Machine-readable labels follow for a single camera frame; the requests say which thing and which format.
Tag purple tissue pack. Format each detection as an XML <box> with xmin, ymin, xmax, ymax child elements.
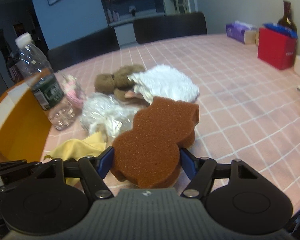
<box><xmin>225</xmin><ymin>21</ymin><xmax>257</xmax><ymax>44</ymax></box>

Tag black chair right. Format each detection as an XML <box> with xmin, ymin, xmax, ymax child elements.
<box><xmin>133</xmin><ymin>12</ymin><xmax>207</xmax><ymax>44</ymax></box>

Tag orange cardboard box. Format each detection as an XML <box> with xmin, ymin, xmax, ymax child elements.
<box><xmin>0</xmin><ymin>81</ymin><xmax>51</xmax><ymax>162</ymax></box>

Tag white ruffled cloth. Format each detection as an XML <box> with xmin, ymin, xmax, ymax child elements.
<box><xmin>128</xmin><ymin>64</ymin><xmax>199</xmax><ymax>104</ymax></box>

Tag pink white crochet toy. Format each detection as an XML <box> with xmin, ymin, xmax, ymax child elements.
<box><xmin>61</xmin><ymin>73</ymin><xmax>86</xmax><ymax>109</ymax></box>

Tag clear plastic water bottle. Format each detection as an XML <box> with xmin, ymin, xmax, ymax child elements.
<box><xmin>15</xmin><ymin>33</ymin><xmax>76</xmax><ymax>131</ymax></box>

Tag white cabinet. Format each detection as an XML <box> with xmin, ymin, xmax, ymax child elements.
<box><xmin>109</xmin><ymin>12</ymin><xmax>165</xmax><ymax>49</ymax></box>

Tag pink checkered tablecloth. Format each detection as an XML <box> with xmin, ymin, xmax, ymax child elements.
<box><xmin>39</xmin><ymin>33</ymin><xmax>300</xmax><ymax>215</ymax></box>

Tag gold foil snack packet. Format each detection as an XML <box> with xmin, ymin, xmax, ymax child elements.
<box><xmin>124</xmin><ymin>90</ymin><xmax>147</xmax><ymax>105</ymax></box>

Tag black chair left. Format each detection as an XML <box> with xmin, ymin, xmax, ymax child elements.
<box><xmin>47</xmin><ymin>27</ymin><xmax>120</xmax><ymax>72</ymax></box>

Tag red gift bag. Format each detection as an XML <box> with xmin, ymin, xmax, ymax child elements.
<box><xmin>257</xmin><ymin>23</ymin><xmax>298</xmax><ymax>70</ymax></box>

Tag brown shaped sponge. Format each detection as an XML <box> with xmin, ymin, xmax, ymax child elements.
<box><xmin>111</xmin><ymin>97</ymin><xmax>200</xmax><ymax>189</ymax></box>

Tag yellow microfiber cloth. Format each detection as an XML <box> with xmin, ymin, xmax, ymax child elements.
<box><xmin>43</xmin><ymin>132</ymin><xmax>108</xmax><ymax>186</ymax></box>

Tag black chair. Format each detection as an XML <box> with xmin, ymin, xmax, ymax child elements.
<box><xmin>47</xmin><ymin>27</ymin><xmax>120</xmax><ymax>72</ymax></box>
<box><xmin>133</xmin><ymin>12</ymin><xmax>207</xmax><ymax>44</ymax></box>

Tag brown fuzzy slippers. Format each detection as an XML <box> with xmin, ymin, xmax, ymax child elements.
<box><xmin>94</xmin><ymin>64</ymin><xmax>146</xmax><ymax>102</ymax></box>

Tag white packaged cloth bundle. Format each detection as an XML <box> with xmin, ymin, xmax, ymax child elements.
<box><xmin>79</xmin><ymin>93</ymin><xmax>140</xmax><ymax>140</ymax></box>

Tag dark brown glass bottle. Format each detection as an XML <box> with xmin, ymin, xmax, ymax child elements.
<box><xmin>277</xmin><ymin>0</ymin><xmax>298</xmax><ymax>33</ymax></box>

